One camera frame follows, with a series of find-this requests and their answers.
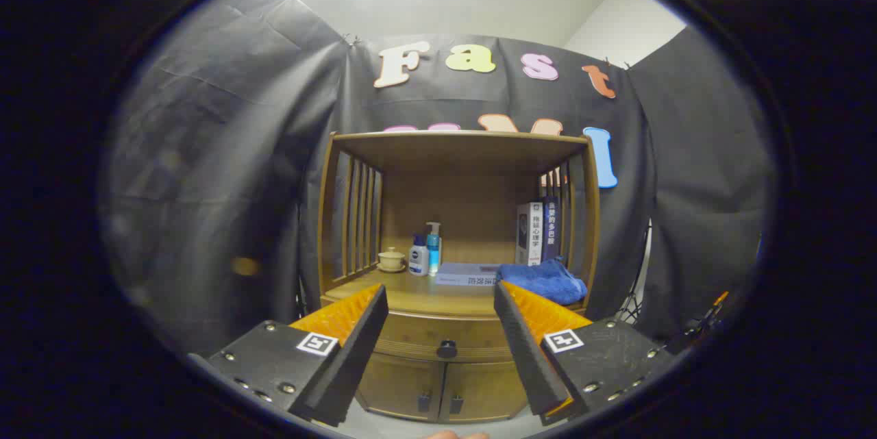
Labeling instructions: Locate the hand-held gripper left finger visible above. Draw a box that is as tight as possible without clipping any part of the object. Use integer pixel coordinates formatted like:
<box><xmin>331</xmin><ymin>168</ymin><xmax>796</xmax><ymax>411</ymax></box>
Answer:
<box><xmin>188</xmin><ymin>283</ymin><xmax>389</xmax><ymax>427</ymax></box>

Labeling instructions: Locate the wooden countertop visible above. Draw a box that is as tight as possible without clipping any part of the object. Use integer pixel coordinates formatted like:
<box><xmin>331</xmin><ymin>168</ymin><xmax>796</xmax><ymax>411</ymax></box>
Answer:
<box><xmin>322</xmin><ymin>264</ymin><xmax>589</xmax><ymax>320</ymax></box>

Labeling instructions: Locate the wooden cabinet door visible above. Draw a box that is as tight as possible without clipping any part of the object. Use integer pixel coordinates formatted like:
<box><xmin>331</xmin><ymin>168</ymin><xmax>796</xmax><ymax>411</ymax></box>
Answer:
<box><xmin>355</xmin><ymin>353</ymin><xmax>446</xmax><ymax>423</ymax></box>
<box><xmin>438</xmin><ymin>360</ymin><xmax>528</xmax><ymax>424</ymax></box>

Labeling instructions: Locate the white lotion bottle blue cap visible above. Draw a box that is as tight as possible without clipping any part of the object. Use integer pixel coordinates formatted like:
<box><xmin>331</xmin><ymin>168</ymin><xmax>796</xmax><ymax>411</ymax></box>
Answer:
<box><xmin>408</xmin><ymin>234</ymin><xmax>430</xmax><ymax>277</ymax></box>

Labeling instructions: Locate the wooden cabinet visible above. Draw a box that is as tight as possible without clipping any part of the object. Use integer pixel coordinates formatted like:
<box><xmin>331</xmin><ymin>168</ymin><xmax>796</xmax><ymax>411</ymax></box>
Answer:
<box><xmin>317</xmin><ymin>129</ymin><xmax>602</xmax><ymax>424</ymax></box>

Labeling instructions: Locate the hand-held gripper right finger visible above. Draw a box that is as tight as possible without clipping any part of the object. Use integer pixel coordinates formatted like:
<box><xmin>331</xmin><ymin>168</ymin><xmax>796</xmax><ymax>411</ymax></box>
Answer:
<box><xmin>493</xmin><ymin>280</ymin><xmax>679</xmax><ymax>426</ymax></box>

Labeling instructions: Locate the black device with orange tip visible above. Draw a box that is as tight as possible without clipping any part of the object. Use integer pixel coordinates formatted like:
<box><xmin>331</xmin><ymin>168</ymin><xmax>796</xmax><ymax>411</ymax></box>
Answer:
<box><xmin>685</xmin><ymin>290</ymin><xmax>730</xmax><ymax>351</ymax></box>

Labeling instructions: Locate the beige lidded teacup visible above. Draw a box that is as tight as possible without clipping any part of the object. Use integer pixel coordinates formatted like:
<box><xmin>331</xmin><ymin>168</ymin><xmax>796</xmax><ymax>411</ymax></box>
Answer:
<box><xmin>377</xmin><ymin>246</ymin><xmax>407</xmax><ymax>273</ymax></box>

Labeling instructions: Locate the blue folded towel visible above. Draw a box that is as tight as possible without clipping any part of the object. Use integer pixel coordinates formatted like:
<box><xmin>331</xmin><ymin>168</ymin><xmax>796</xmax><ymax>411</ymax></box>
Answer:
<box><xmin>496</xmin><ymin>258</ymin><xmax>589</xmax><ymax>307</ymax></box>

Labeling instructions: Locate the blue pump bottle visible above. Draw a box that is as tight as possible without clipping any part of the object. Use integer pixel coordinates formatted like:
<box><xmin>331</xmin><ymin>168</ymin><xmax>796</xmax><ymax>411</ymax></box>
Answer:
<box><xmin>425</xmin><ymin>221</ymin><xmax>443</xmax><ymax>277</ymax></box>

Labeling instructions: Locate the wooden drawer with black knob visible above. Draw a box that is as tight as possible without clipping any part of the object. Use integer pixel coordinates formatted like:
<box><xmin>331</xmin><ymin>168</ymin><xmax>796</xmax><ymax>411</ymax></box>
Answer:
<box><xmin>373</xmin><ymin>312</ymin><xmax>515</xmax><ymax>363</ymax></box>

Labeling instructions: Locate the upright white grey book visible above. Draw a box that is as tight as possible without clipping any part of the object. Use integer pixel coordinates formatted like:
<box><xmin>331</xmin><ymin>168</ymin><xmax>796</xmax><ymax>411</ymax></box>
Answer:
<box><xmin>515</xmin><ymin>201</ymin><xmax>544</xmax><ymax>266</ymax></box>

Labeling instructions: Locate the upright dark blue book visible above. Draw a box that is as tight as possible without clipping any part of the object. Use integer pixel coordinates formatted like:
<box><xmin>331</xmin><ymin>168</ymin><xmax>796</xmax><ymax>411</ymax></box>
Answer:
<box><xmin>541</xmin><ymin>195</ymin><xmax>563</xmax><ymax>263</ymax></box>

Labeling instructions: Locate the flat white book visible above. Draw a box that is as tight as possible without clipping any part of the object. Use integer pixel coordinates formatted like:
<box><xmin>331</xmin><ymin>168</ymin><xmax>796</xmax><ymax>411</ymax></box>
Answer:
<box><xmin>434</xmin><ymin>262</ymin><xmax>502</xmax><ymax>287</ymax></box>

